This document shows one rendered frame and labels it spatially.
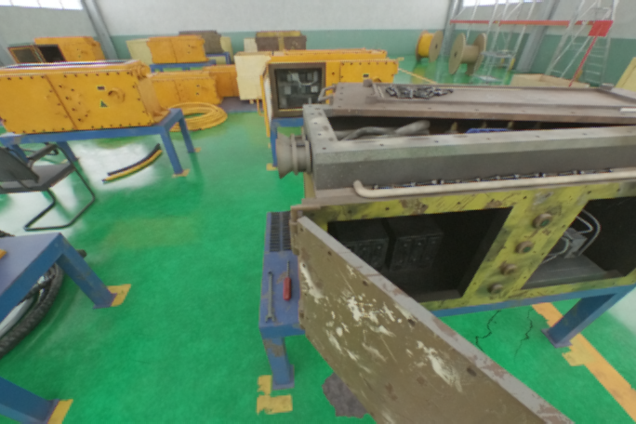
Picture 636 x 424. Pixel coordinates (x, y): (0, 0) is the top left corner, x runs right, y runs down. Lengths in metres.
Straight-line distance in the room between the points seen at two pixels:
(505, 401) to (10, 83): 4.25
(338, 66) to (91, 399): 3.41
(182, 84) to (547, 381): 6.96
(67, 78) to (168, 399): 3.17
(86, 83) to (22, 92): 0.64
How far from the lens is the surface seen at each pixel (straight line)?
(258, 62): 6.46
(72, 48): 10.77
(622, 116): 1.28
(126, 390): 1.99
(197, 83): 6.69
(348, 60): 3.36
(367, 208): 0.67
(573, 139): 1.02
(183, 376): 1.87
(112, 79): 3.63
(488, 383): 0.48
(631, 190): 1.20
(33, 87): 4.05
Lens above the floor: 1.61
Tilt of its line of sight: 37 degrees down
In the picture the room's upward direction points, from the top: 1 degrees counter-clockwise
